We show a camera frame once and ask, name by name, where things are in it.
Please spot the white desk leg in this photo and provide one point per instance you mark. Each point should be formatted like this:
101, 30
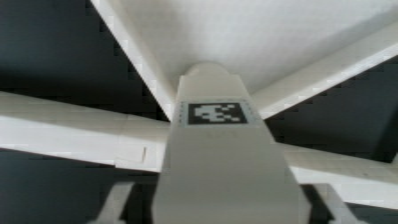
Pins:
225, 182

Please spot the white desk top tray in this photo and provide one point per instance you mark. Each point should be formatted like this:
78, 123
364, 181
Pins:
293, 44

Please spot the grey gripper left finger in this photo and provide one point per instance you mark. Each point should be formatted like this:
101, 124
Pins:
112, 208

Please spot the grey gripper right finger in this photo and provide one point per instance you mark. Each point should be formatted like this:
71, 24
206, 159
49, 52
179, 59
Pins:
337, 209

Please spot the white front fence bar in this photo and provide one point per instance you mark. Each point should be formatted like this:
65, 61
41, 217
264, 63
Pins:
80, 133

